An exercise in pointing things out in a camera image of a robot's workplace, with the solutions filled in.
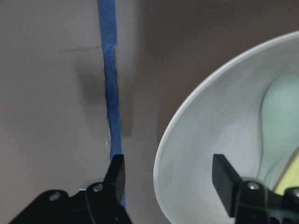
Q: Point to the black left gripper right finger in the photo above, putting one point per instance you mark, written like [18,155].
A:
[226,182]

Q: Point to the pale green plastic spoon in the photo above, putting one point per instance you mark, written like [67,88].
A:
[280,127]

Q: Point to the yellow plastic fork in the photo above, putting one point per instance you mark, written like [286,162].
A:
[289,177]

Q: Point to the white round plate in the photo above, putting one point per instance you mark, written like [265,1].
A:
[221,116]

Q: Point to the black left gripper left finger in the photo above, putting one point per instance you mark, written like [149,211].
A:
[115,178]

